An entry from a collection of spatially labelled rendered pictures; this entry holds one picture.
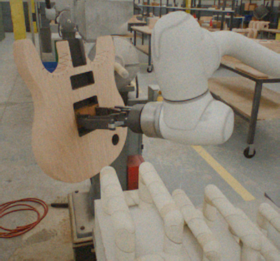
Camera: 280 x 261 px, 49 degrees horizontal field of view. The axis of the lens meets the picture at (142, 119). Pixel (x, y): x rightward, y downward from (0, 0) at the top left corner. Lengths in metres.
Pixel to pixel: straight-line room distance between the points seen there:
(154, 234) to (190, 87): 0.30
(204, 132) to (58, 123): 0.38
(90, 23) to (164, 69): 0.57
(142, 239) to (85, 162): 0.36
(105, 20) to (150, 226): 0.75
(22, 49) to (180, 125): 0.40
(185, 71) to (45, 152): 0.41
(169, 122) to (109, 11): 0.59
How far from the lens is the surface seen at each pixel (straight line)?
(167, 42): 0.60
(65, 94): 0.85
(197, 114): 0.65
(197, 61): 0.62
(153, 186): 0.59
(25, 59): 0.78
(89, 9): 1.14
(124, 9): 1.17
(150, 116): 0.72
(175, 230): 0.53
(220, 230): 0.81
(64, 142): 0.85
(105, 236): 0.65
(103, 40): 0.99
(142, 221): 0.68
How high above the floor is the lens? 1.53
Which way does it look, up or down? 21 degrees down
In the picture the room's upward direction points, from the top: 1 degrees clockwise
